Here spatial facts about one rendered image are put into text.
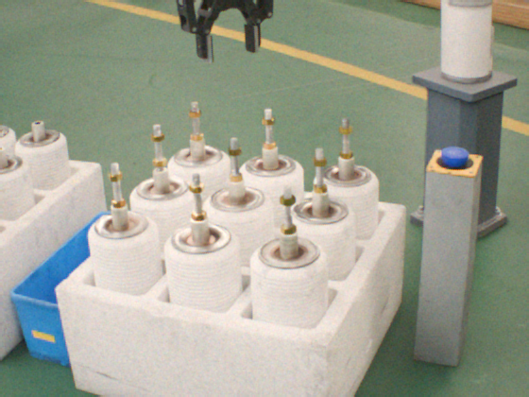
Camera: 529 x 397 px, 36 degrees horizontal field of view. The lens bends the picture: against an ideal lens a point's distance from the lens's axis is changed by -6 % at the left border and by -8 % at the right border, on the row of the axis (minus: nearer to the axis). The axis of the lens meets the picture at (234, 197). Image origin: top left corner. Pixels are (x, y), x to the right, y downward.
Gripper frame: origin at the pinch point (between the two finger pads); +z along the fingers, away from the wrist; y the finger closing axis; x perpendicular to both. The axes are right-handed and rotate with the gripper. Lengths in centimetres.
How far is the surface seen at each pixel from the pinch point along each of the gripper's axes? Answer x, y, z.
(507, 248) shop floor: 5, -55, 47
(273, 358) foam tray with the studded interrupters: 21.3, 9.3, 32.6
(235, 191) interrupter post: 0.7, 0.8, 20.1
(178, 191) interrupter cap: -7.2, 5.4, 21.7
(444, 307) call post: 22.4, -19.8, 36.7
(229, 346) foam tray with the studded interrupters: 16.3, 12.5, 32.0
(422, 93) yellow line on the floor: -69, -104, 47
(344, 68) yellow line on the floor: -100, -100, 47
